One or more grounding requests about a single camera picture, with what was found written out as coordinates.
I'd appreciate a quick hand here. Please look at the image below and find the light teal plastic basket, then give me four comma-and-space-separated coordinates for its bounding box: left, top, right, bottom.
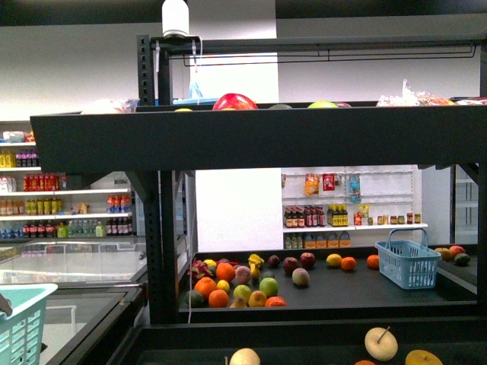
1, 284, 58, 364

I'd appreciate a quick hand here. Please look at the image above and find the white sauce shelf unit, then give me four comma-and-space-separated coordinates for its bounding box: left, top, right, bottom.
281, 165, 427, 249

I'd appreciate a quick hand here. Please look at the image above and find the yellow lemon far tray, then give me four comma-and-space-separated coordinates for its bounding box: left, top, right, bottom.
326, 253, 342, 268

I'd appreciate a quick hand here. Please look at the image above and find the tangerine beside far lemon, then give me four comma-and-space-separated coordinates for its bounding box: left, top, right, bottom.
340, 256, 357, 271

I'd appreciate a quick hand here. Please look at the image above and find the white drinks shelf unit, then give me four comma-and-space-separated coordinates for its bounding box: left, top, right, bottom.
1, 122, 134, 241

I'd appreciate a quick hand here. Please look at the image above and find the black produce shelf rack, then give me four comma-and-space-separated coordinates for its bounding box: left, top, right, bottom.
30, 36, 486, 364

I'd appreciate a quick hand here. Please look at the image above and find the large red apple on top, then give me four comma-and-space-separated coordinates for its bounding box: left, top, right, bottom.
212, 93, 258, 110

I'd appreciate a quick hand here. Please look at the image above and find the pink dragon fruit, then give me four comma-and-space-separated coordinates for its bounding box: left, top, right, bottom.
188, 259, 213, 282

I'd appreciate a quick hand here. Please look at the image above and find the dark red apple far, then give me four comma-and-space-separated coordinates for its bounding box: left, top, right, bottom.
300, 252, 316, 270

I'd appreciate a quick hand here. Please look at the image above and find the green apple far tray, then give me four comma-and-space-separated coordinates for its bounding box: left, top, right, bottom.
259, 278, 279, 297

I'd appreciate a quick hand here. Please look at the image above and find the peach far tray centre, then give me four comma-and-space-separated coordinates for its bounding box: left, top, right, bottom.
291, 268, 310, 287

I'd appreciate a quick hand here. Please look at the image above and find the orange far tray left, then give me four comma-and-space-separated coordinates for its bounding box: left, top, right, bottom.
194, 277, 218, 300

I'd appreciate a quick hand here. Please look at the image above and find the orange tray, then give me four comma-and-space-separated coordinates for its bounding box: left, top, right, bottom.
194, 277, 218, 300
208, 289, 229, 308

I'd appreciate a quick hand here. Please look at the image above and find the green apple on top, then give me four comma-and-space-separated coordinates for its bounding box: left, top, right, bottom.
307, 100, 339, 109

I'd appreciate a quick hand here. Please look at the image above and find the orange far tray front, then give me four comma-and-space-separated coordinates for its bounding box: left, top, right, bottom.
208, 289, 229, 308

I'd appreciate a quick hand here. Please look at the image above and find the glass top chest freezer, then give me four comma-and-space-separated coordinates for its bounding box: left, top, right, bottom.
1, 237, 147, 364

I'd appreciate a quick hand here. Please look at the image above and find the white cylindrical device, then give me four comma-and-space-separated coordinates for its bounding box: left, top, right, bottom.
161, 0, 189, 38

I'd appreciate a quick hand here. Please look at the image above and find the cream round pear with stem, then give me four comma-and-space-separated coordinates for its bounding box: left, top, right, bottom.
364, 326, 399, 362

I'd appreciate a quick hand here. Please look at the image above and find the yellow-orange round pear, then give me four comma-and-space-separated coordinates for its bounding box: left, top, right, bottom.
405, 349, 443, 365

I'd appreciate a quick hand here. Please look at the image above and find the blue basket with handle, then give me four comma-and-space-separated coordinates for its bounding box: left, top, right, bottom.
374, 227, 442, 290

